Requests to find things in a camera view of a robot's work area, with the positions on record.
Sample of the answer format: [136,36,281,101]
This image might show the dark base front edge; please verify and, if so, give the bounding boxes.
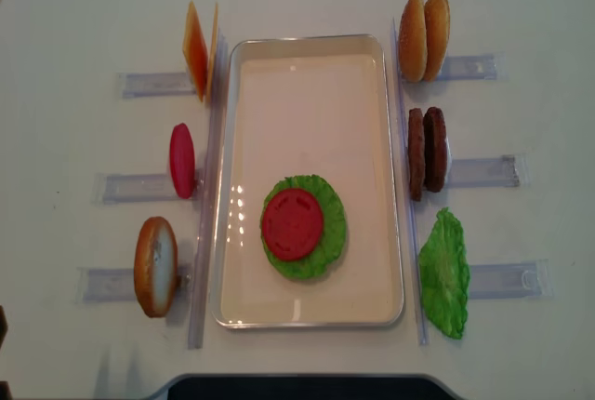
[161,375,455,400]

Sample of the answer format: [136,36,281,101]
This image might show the clear holder rail patties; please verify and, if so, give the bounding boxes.
[445,154,530,189]

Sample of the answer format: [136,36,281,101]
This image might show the golden bun half right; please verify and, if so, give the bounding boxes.
[423,0,450,81]

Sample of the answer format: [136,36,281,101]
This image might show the golden bun half left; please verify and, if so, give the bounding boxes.
[398,0,428,83]

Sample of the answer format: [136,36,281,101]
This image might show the clear holder rail bun left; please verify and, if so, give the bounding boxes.
[76,265,192,304]

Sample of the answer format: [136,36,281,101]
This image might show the long clear strip right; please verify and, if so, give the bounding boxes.
[390,19,428,346]

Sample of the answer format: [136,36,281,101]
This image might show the golden bun half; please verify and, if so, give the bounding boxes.
[398,0,428,83]
[423,0,450,81]

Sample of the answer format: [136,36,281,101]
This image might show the clear holder rail tomato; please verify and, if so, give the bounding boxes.
[92,174,179,205]

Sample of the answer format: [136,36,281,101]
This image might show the red tomato slice on tray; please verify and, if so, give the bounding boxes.
[261,188,324,261]

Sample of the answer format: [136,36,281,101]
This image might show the brown meat patty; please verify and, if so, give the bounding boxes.
[407,108,426,202]
[423,107,448,193]

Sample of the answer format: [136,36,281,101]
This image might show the green lettuce leaf on tray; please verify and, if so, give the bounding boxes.
[260,175,347,280]

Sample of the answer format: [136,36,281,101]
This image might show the clear holder rail buns right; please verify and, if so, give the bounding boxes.
[437,53,508,81]

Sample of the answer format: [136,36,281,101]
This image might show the clear holder rail lettuce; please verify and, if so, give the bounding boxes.
[469,260,553,300]

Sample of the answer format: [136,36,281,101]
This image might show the clear holder rail cheese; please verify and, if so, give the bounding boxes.
[117,72,196,99]

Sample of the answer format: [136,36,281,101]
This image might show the upright red tomato slice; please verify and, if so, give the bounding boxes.
[169,123,195,199]

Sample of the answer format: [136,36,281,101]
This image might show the yellow cheese slice right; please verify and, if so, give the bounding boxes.
[205,2,218,105]

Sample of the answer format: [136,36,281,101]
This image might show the long clear strip left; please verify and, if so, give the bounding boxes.
[188,29,229,350]

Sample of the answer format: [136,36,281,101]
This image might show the upright green lettuce leaf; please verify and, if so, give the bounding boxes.
[418,207,470,340]

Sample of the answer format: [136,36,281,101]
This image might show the long clear strip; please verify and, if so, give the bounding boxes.
[188,29,229,350]
[390,19,428,346]

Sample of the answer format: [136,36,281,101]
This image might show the brown object left edge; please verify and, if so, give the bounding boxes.
[0,306,8,347]

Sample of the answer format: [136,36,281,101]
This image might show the bun half with white face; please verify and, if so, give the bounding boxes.
[134,217,178,318]

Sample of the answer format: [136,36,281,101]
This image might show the silver metal tray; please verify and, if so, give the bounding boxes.
[209,34,404,329]

